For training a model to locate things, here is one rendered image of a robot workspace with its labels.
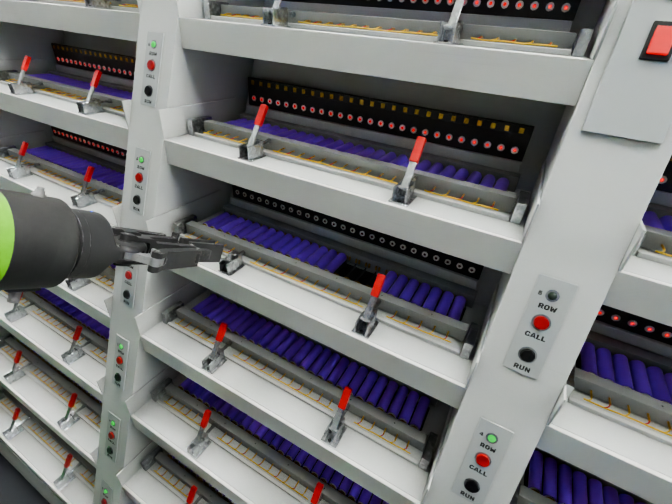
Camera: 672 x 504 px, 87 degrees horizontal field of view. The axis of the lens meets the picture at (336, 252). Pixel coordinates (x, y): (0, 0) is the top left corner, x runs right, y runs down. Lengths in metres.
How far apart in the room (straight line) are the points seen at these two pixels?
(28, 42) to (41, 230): 1.03
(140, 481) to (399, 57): 1.04
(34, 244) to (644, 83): 0.59
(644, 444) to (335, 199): 0.48
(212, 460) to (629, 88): 0.87
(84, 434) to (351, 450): 0.78
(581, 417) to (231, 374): 0.55
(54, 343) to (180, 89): 0.76
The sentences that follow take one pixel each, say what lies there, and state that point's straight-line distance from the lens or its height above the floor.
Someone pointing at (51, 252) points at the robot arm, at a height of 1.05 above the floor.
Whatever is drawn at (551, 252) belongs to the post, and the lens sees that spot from 0.47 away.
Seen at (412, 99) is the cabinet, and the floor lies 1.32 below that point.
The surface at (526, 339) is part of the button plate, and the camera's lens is 0.49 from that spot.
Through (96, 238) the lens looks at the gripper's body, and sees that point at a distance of 0.45.
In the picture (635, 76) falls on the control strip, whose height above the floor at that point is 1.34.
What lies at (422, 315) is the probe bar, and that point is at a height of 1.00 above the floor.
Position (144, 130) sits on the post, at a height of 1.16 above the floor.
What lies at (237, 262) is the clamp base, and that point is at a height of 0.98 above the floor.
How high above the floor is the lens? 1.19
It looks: 14 degrees down
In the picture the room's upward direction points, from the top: 14 degrees clockwise
